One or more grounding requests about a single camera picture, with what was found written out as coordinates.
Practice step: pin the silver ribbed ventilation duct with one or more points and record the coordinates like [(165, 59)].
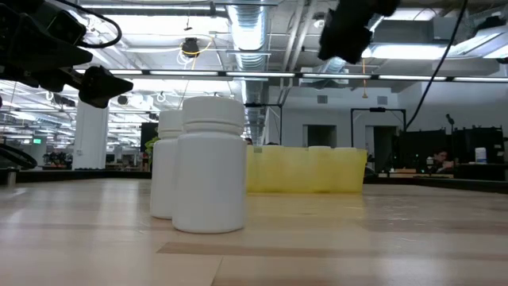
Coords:
[(248, 28)]

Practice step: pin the person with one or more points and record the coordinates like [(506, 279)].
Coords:
[(440, 157)]

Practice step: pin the black round ceiling speaker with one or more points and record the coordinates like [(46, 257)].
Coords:
[(122, 99)]

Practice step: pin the black microphone stand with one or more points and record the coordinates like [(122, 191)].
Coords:
[(449, 118)]

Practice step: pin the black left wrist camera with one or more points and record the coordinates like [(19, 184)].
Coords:
[(65, 25)]

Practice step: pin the black room divider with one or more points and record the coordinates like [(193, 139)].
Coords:
[(420, 143)]

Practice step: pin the black gantry frame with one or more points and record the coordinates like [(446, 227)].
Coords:
[(377, 109)]

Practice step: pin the white cylindrical container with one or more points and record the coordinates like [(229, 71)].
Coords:
[(480, 155)]

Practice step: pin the black ceiling-hung device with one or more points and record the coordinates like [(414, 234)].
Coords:
[(190, 47)]

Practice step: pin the white building column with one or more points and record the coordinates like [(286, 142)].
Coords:
[(90, 139)]

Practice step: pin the white plastic pill bottle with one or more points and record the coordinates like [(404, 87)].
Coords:
[(210, 178), (162, 178)]

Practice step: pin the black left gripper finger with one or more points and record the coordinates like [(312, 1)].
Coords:
[(47, 49), (104, 86)]

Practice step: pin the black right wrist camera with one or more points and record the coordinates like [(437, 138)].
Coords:
[(345, 35)]

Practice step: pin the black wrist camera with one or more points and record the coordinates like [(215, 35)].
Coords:
[(65, 25), (345, 35)]

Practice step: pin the green plant in white pot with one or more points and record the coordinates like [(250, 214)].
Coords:
[(151, 145)]

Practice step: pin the yellow translucent plastic basket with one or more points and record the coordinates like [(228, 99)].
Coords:
[(293, 175)]

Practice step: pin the black display board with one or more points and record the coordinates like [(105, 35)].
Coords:
[(145, 131)]

